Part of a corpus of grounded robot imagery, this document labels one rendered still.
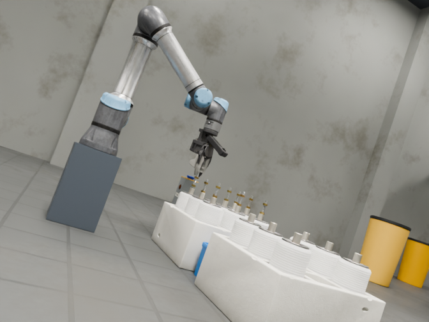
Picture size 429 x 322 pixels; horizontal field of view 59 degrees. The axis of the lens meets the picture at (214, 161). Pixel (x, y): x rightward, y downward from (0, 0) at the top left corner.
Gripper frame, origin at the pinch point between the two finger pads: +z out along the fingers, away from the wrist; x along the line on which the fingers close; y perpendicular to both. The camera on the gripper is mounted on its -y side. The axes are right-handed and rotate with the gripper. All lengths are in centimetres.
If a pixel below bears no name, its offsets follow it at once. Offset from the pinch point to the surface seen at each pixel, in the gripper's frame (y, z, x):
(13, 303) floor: -33, 35, 98
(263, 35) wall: 123, -182, -230
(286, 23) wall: 109, -208, -248
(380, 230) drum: -58, -11, -235
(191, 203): -8.3, 12.9, 11.5
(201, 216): -18.8, 15.6, 18.3
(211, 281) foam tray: -41, 30, 39
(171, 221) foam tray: -2.1, 22.9, 11.3
